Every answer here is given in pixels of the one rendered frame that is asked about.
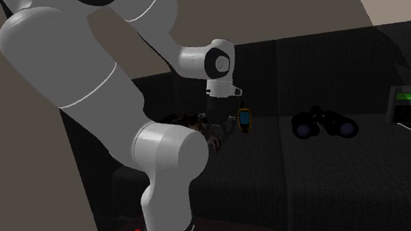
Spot yellow handheld device blue screen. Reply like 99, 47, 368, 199
236, 106, 254, 134

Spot black binoculars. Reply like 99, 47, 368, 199
289, 100, 361, 145

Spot black sofa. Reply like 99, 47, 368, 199
54, 19, 411, 231

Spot open laptop green screen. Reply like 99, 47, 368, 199
381, 83, 411, 142

